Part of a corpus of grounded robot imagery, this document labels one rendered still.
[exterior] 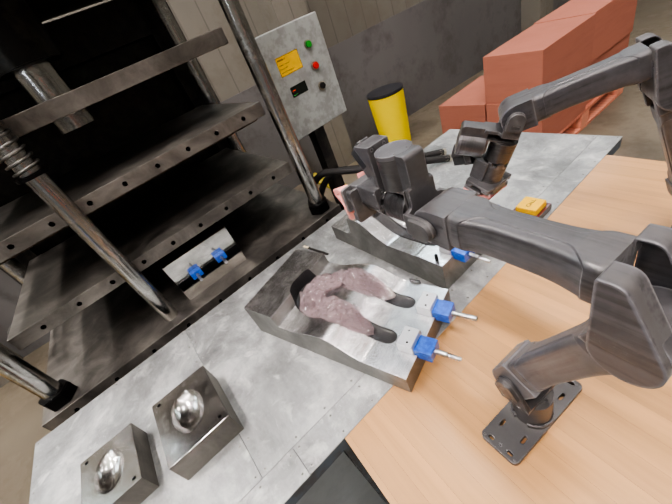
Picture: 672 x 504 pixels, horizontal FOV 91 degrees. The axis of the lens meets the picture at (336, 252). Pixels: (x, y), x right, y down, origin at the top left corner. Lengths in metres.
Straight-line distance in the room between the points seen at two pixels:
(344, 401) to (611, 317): 0.58
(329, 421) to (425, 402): 0.21
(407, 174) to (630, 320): 0.29
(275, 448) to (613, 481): 0.60
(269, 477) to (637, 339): 0.68
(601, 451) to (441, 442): 0.25
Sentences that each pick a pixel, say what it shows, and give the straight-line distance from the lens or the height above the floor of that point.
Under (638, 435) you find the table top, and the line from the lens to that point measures 0.78.
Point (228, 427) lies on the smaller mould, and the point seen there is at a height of 0.84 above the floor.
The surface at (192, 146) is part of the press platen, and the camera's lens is 1.30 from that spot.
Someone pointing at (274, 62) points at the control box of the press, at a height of 1.37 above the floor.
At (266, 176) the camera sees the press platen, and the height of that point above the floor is 1.04.
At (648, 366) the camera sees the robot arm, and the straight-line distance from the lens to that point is 0.41.
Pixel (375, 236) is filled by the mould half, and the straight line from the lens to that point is 1.02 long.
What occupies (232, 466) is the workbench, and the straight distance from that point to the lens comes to 0.89.
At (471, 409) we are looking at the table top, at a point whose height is 0.80.
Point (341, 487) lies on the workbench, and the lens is 1.04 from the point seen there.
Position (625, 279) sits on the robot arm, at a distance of 0.37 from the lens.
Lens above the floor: 1.49
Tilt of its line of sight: 36 degrees down
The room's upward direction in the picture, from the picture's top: 24 degrees counter-clockwise
